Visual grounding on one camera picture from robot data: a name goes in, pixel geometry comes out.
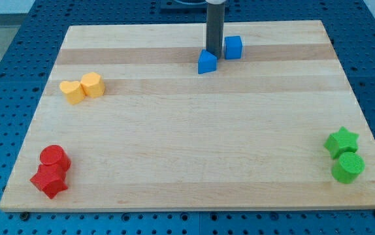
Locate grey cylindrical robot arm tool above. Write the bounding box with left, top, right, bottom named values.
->
left=206, top=0, right=226, bottom=59

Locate blue triangle block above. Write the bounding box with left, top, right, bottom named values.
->
left=197, top=50, right=218, bottom=74

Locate blue cube block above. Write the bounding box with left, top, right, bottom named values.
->
left=224, top=35, right=243, bottom=59

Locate light wooden board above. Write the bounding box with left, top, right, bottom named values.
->
left=0, top=20, right=375, bottom=212

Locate yellow hexagon block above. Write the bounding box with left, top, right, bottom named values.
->
left=80, top=72, right=105, bottom=98

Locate yellow heart block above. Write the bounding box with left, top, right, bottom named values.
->
left=59, top=81, right=86, bottom=105

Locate red cylinder block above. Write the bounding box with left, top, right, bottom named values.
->
left=39, top=145, right=71, bottom=172

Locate red star block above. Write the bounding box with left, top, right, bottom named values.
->
left=30, top=164, right=68, bottom=199

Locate green star block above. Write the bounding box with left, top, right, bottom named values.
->
left=323, top=127, right=359, bottom=159

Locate green cylinder block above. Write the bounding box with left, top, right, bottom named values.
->
left=331, top=152, right=365, bottom=184

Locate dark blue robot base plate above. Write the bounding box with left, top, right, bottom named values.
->
left=159, top=0, right=231, bottom=14

